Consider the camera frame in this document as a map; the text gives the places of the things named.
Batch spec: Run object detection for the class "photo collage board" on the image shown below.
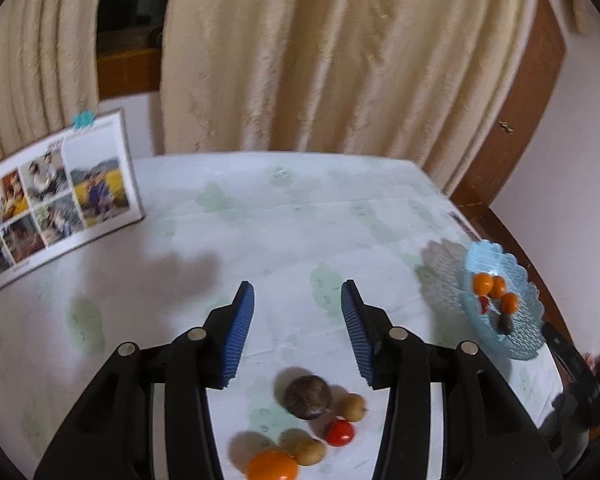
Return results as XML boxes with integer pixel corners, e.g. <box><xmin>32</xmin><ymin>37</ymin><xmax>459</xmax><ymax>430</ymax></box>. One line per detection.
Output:
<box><xmin>0</xmin><ymin>107</ymin><xmax>146</xmax><ymax>295</ymax></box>

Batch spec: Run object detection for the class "yellow-orange citrus fruit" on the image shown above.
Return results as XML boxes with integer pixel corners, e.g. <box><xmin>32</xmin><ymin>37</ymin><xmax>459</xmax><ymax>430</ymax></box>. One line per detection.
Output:
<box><xmin>246</xmin><ymin>450</ymin><xmax>299</xmax><ymax>480</ymax></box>

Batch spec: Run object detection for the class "white printed tablecloth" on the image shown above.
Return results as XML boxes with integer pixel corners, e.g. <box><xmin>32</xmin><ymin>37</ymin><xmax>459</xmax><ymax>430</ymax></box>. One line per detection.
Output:
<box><xmin>0</xmin><ymin>152</ymin><xmax>566</xmax><ymax>480</ymax></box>

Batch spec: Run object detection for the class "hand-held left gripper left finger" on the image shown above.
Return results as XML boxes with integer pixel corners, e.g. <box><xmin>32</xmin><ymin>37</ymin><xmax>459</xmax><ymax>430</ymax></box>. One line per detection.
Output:
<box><xmin>34</xmin><ymin>281</ymin><xmax>256</xmax><ymax>480</ymax></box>

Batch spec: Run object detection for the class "light blue lattice basket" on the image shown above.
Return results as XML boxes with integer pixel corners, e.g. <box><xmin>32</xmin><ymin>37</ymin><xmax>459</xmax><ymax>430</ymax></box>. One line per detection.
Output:
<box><xmin>462</xmin><ymin>241</ymin><xmax>545</xmax><ymax>361</ymax></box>

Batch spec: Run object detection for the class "brown longan fruit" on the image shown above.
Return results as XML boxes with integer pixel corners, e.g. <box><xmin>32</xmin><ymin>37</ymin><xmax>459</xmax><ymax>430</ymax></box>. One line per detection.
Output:
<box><xmin>292</xmin><ymin>437</ymin><xmax>327</xmax><ymax>466</ymax></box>
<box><xmin>337</xmin><ymin>393</ymin><xmax>368</xmax><ymax>422</ymax></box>

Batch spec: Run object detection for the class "brown wooden door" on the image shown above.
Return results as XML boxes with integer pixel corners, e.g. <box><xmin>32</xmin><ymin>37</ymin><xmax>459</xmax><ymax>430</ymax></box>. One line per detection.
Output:
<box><xmin>452</xmin><ymin>0</ymin><xmax>567</xmax><ymax>208</ymax></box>

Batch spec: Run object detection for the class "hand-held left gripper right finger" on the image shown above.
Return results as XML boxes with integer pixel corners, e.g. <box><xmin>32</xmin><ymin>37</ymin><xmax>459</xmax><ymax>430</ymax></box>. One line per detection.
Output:
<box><xmin>341</xmin><ymin>280</ymin><xmax>563</xmax><ymax>480</ymax></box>

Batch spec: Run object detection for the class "cream curtain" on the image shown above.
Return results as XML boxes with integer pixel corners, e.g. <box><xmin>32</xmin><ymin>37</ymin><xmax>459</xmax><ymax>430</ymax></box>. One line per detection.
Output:
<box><xmin>0</xmin><ymin>0</ymin><xmax>101</xmax><ymax>171</ymax></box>
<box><xmin>161</xmin><ymin>0</ymin><xmax>537</xmax><ymax>197</ymax></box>

